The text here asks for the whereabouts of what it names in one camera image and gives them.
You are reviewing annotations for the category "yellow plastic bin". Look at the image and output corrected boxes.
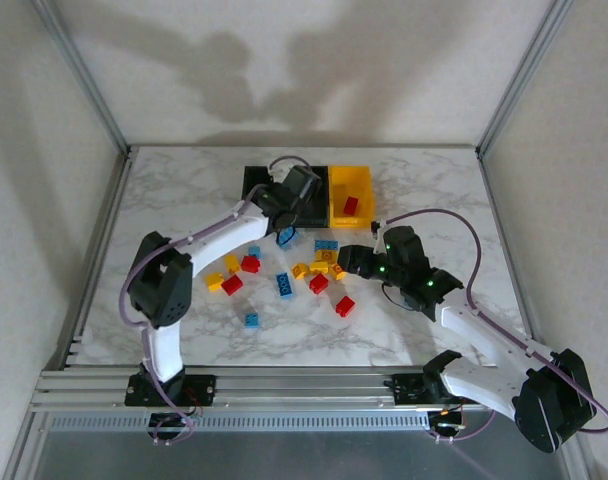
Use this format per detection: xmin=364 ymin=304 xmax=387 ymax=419
xmin=327 ymin=163 xmax=379 ymax=230

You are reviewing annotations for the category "grey metal sheet panel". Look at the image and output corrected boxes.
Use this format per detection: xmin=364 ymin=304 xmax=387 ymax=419
xmin=31 ymin=429 xmax=573 ymax=480

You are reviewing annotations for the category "thin black right wire loop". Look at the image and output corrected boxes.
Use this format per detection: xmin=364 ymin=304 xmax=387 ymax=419
xmin=382 ymin=283 xmax=426 ymax=315

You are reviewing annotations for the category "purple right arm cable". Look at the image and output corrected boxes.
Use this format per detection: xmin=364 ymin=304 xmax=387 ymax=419
xmin=373 ymin=207 xmax=608 ymax=445

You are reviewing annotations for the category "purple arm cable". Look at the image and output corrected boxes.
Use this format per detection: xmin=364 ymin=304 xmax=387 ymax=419
xmin=121 ymin=154 xmax=313 ymax=447
xmin=373 ymin=207 xmax=608 ymax=445

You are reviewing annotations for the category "aluminium side rail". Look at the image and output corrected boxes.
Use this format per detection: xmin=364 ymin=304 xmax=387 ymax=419
xmin=57 ymin=147 xmax=139 ymax=370
xmin=476 ymin=148 xmax=543 ymax=351

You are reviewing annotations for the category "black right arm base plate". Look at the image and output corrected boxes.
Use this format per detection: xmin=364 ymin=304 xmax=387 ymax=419
xmin=383 ymin=372 xmax=468 ymax=407

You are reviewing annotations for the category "long aluminium base rail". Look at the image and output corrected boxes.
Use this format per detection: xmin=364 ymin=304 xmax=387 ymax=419
xmin=31 ymin=366 xmax=515 ymax=414

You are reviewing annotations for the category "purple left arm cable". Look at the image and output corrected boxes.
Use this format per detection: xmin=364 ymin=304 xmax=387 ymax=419
xmin=121 ymin=154 xmax=313 ymax=447

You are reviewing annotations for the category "slotted metal cable duct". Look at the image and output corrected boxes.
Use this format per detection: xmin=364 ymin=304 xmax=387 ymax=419
xmin=48 ymin=413 xmax=431 ymax=432

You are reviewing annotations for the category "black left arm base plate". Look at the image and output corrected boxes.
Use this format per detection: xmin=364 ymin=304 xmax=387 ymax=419
xmin=124 ymin=373 xmax=218 ymax=407

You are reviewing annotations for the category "aluminium frame post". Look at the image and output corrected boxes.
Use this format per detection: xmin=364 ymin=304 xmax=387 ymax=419
xmin=31 ymin=0 xmax=134 ymax=156
xmin=475 ymin=0 xmax=579 ymax=157

